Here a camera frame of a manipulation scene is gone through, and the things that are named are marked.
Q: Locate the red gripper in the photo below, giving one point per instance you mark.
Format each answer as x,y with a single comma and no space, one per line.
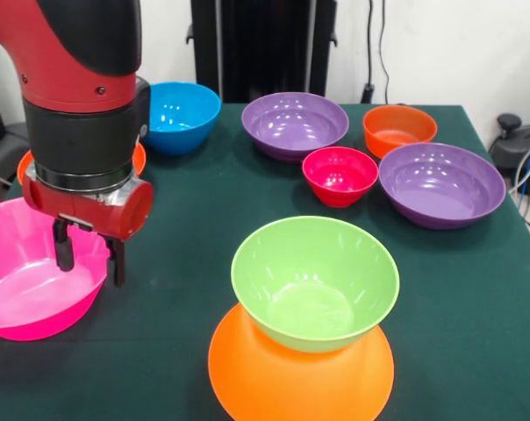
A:
116,217

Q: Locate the pink bowl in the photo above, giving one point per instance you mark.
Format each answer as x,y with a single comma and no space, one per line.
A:
23,285

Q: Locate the green bowl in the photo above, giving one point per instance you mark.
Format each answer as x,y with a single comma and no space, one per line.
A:
313,272

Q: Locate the small crimson bowl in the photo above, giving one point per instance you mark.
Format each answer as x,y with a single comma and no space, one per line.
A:
339,180

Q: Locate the purple bowl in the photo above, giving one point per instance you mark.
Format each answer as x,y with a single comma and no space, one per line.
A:
440,188
291,127

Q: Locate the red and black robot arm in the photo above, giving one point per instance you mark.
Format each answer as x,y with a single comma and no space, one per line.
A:
72,66

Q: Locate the dark green tablecloth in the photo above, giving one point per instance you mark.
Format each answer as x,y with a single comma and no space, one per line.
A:
159,351

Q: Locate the large red-orange bowl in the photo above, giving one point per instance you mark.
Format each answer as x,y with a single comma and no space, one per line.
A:
24,169

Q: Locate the blue bowl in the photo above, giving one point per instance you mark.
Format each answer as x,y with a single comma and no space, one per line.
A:
181,114

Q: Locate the small red-orange bowl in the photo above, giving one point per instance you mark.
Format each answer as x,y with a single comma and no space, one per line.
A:
401,131

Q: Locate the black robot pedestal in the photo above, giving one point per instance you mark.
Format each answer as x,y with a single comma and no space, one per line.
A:
265,52

